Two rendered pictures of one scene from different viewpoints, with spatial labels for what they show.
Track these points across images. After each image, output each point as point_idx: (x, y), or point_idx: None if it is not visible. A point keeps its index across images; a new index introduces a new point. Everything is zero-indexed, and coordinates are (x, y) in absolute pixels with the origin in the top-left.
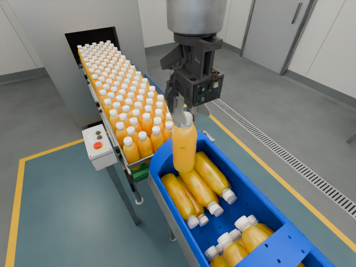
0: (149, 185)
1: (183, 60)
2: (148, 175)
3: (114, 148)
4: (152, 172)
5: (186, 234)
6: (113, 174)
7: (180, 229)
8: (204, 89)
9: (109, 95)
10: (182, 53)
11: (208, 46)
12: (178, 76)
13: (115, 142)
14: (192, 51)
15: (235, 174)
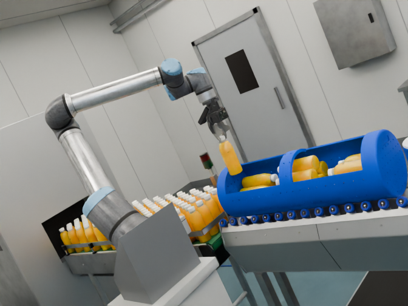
0: (227, 244)
1: (209, 110)
2: (221, 240)
3: None
4: (222, 198)
5: (259, 192)
6: None
7: (257, 198)
8: (221, 113)
9: (147, 213)
10: (207, 108)
11: (215, 99)
12: (210, 115)
13: None
14: (210, 105)
15: (274, 172)
